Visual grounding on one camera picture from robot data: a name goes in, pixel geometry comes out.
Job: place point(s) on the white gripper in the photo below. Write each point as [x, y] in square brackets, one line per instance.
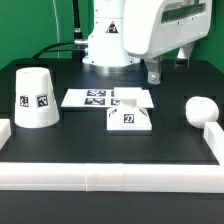
[154, 27]

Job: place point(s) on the white lamp bulb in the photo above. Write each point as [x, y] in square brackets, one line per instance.
[200, 110]

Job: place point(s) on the white lamp base with tags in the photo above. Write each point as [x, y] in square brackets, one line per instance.
[128, 116]

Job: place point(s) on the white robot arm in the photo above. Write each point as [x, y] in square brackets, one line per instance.
[106, 52]

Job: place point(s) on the white lamp shade with tags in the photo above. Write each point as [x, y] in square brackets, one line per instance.
[35, 104]

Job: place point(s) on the white right fence block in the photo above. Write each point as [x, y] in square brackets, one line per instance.
[214, 137]

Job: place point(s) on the white fence block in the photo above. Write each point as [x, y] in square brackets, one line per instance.
[5, 131]
[214, 137]

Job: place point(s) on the white fiducial tag board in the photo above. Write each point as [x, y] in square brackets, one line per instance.
[105, 98]

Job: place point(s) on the white front fence bar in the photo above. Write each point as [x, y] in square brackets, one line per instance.
[112, 177]

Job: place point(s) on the white left fence block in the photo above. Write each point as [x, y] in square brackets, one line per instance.
[5, 131]

